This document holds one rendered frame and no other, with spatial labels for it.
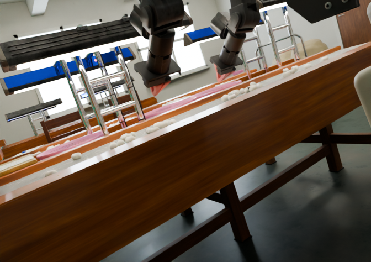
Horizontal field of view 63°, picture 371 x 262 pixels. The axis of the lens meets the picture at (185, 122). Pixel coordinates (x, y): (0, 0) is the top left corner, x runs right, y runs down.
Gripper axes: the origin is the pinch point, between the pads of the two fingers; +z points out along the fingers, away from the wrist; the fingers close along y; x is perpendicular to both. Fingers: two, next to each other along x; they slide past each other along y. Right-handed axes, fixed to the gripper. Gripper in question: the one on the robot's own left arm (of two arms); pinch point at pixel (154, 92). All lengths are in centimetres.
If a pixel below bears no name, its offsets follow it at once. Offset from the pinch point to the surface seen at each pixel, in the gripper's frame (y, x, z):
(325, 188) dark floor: -103, 40, 87
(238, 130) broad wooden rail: -13.3, 20.7, 0.6
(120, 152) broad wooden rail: 17.8, 15.3, -3.9
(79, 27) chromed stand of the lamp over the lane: 7.5, -31.1, -1.9
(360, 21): -472, -124, 158
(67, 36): 12.1, -29.3, -1.1
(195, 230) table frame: -18, 21, 79
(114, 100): -7, -39, 44
